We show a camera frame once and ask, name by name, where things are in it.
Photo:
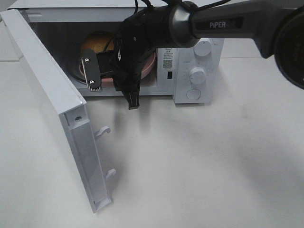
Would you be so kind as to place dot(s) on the white microwave door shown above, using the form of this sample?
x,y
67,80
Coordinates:
x,y
62,106

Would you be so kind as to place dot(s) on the round white door button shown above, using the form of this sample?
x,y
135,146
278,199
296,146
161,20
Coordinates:
x,y
193,94

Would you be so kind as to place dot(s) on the white timer knob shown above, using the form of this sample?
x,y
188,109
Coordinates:
x,y
197,75

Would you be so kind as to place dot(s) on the upper white power knob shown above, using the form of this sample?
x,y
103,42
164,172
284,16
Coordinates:
x,y
203,47

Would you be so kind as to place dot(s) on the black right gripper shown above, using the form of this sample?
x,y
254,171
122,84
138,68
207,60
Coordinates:
x,y
124,64

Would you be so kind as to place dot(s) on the white microwave oven body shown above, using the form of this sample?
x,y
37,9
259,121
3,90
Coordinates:
x,y
52,34

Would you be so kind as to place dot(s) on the pink round plate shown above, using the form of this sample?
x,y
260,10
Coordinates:
x,y
108,82

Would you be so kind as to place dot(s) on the burger with lettuce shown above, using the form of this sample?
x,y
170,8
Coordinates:
x,y
95,41

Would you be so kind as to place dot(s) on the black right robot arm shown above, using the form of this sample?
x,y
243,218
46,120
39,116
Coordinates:
x,y
275,26

